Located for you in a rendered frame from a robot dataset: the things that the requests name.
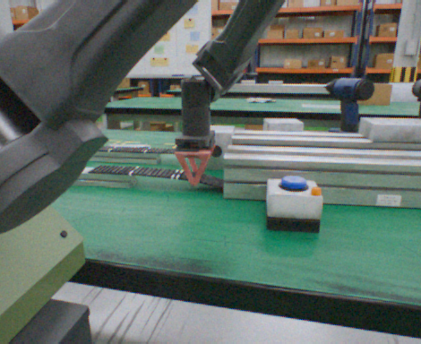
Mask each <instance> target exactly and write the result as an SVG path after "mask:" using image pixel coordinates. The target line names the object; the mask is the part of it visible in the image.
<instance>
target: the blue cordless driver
mask: <svg viewBox="0 0 421 344"><path fill-rule="evenodd" d="M324 89H326V90H327V91H328V92H329V93H330V95H331V96H332V97H337V98H339V101H340V111H341V119H340V128H331V129H329V130H328V133H358V131H357V123H358V119H359V105H358V104H357V101H367V100H369V99H370V98H371V97H372V96H373V95H374V84H373V82H372V81H371V80H366V79H345V78H342V79H334V80H332V82H329V83H327V86H324Z"/></svg>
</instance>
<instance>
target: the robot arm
mask: <svg viewBox="0 0 421 344"><path fill-rule="evenodd" d="M198 1H199V0H54V1H53V2H52V3H51V4H49V6H48V7H46V8H45V9H44V10H43V11H41V12H40V13H39V14H37V15H36V16H35V17H34V18H32V19H31V20H30V21H28V22H27V23H25V24H24V25H22V26H21V27H20V28H19V29H18V30H15V31H14V32H13V33H9V32H8V31H7V30H5V29H3V28H1V27H0V234H3V233H6V232H7V231H9V230H13V229H14V228H17V227H19V226H20V225H21V224H24V223H25V222H26V221H27V220H30V219H32V217H35V216H36V215H37V214H39V213H41V212H42V211H43V210H44V209H45V208H46V207H49V205H50V204H52V203H53V202H54V201H55V200H57V199H58V198H59V197H60V196H62V195H63V193H65V191H67V190H68V189H69V188H70V187H71V186H72V185H73V184H74V182H76V180H77V179H78V178H80V175H81V174H82V172H83V170H84V169H85V168H86V164H87V162H88V161H89V160H90V159H91V158H92V157H93V156H94V155H95V154H96V153H97V152H98V151H99V150H100V148H102V147H103V146H104V144H106V143H107V141H109V139H108V138H107V137H106V135H105V134H103V133H102V132H101V131H100V130H99V129H98V127H97V126H96V125H95V124H94V123H95V122H96V121H97V120H98V119H99V118H100V117H101V115H103V113H104V111H105V106H106V105H107V103H108V101H109V100H110V99H111V97H112V95H113V94H114V93H115V92H116V89H117V88H118V86H119V85H120V83H121V82H122V81H123V80H124V78H125V77H126V76H127V74H129V72H131V70H132V69H133V68H134V67H135V65H136V64H138V62H139V61H140V60H142V57H143V56H145V55H146V53H148V52H149V51H150V49H152V48H153V46H155V45H156V44H157V42H159V41H160V39H162V38H163V37H164V36H165V35H166V34H167V33H168V32H169V31H170V30H171V29H172V28H173V27H174V26H175V25H176V24H177V23H178V22H179V21H180V20H181V19H182V18H183V17H184V15H185V14H186V13H187V12H188V11H189V10H191V8H192V7H193V6H194V5H195V4H197V3H198ZM284 3H286V0H238V3H237V5H236V7H235V10H234V11H233V12H232V13H231V17H230V18H229V20H228V23H227V25H226V26H225V27H224V30H223V31H222V32H221V33H220V34H219V35H218V36H217V37H216V38H214V39H213V40H209V41H207V42H206V43H205V45H203V46H202V48H200V50H199V51H198V52H197V53H196V54H195V55H196V56H198V57H197V58H196V59H194V60H193V63H192V65H193V67H194V68H195V69H196V70H197V71H198V72H199V73H201V74H202V75H192V77H191V78H190V79H183V80H182V81H181V91H182V132H181V133H180V134H179V135H178V136H177V137H175V145H177V146H176V147H175V155H176V157H177V159H178V162H179V163H180V164H181V166H182V169H183V170H184V171H185V175H186V177H187V178H188V180H189V183H190V185H198V183H199V181H200V179H201V175H203V173H204V171H205V168H206V167H207V164H208V163H209V159H210V157H211V154H212V151H213V149H214V148H215V145H216V140H215V130H211V103H212V102H216V100H218V99H219V98H220V95H224V94H225V93H226V92H228V90H229V89H230V88H231V87H232V86H233V85H234V84H236V82H237V81H239V79H240V78H241V77H243V70H244V69H245V68H246V67H247V65H248V64H249V63H250V61H251V60H252V59H251V58H252V57H253V55H254V53H255V49H256V47H257V43H258V41H259V40H260V38H261V35H262V34H263V33H264V32H265V30H266V29H267V28H268V26H269V24H271V21H272V20H273V19H274V17H275V15H276V14H277V13H278V12H279V10H280V8H281V7H282V5H283V4H284ZM185 158H188V159H189V163H190V165H191V167H192V169H193V172H197V175H196V177H195V178H193V175H192V174H191V172H190V170H189V167H188V165H187V163H186V161H185ZM194 159H200V160H201V165H200V166H199V169H197V165H196V163H195V160H194Z"/></svg>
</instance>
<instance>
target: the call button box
mask: <svg viewBox="0 0 421 344"><path fill-rule="evenodd" d="M315 186H317V185H316V183H315V182H314V181H306V187H304V188H300V189H293V188H288V187H285V186H284V185H281V179H273V178H270V179H268V181H267V192H266V228H267V229H268V230H284V231H295V232H306V233H317V234H318V233H319V232H320V227H321V222H320V219H321V213H322V201H323V198H322V196H312V195H310V192H311V189H312V188H313V187H315ZM317 187H318V186H317Z"/></svg>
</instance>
